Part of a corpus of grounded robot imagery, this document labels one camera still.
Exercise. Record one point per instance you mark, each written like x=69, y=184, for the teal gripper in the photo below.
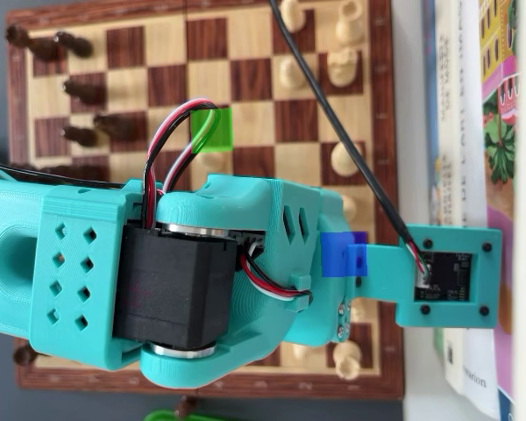
x=343, y=317

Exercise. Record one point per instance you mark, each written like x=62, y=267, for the white wooden knight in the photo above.
x=358, y=311
x=341, y=68

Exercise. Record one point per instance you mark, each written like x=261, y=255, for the white wooden rook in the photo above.
x=348, y=24
x=346, y=357

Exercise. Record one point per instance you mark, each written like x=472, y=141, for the white wooden pawn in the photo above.
x=289, y=74
x=212, y=161
x=294, y=13
x=303, y=350

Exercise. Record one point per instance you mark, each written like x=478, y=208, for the white wooden queen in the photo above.
x=350, y=207

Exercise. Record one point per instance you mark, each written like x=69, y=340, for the white wooden king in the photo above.
x=342, y=160

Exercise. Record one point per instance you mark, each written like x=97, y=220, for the green plastic container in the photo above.
x=179, y=416

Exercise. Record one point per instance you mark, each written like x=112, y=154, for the wooden chessboard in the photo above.
x=254, y=127

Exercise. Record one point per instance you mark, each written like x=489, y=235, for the pink colourful book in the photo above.
x=499, y=197

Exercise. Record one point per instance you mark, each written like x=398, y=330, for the white art history book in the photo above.
x=473, y=153

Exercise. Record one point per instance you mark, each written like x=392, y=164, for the white Gabrielle Chanel book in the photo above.
x=449, y=131

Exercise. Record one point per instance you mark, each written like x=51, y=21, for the blue illustrated book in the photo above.
x=427, y=87

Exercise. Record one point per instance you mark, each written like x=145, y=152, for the dark wooden knight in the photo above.
x=114, y=126

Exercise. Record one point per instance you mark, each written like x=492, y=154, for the dark wooden rook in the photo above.
x=26, y=41
x=24, y=355

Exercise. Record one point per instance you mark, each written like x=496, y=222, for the teal camera mount with board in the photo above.
x=385, y=272

